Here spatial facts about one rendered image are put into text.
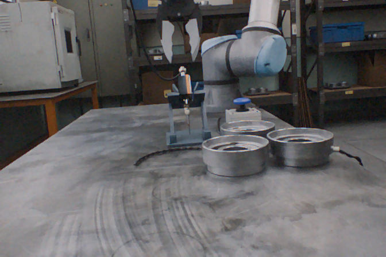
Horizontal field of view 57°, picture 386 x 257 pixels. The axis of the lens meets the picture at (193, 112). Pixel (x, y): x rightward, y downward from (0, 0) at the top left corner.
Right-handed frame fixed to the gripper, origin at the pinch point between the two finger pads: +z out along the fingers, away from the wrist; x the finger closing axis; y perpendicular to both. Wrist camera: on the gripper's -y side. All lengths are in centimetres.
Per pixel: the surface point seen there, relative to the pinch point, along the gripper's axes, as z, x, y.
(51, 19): -31, 80, 187
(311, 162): 17.1, -17.1, -28.5
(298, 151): 15.1, -15.0, -28.8
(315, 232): 18, -9, -48
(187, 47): -6, -25, 326
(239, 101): 11.1, -12.4, 0.1
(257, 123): 14.6, -13.9, -9.3
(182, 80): 5.0, 0.3, -1.6
